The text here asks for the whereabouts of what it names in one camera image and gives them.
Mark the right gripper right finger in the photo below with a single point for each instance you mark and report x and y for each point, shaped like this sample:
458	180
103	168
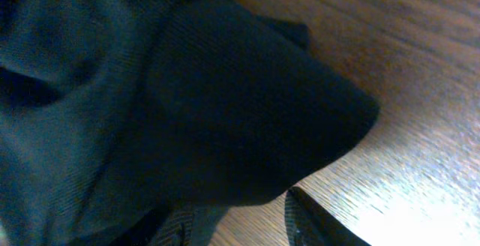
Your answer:
309	224

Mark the black t-shirt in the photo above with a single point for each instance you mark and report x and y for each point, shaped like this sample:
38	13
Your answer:
116	113

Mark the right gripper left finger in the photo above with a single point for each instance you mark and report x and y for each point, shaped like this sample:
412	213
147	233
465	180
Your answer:
176	229

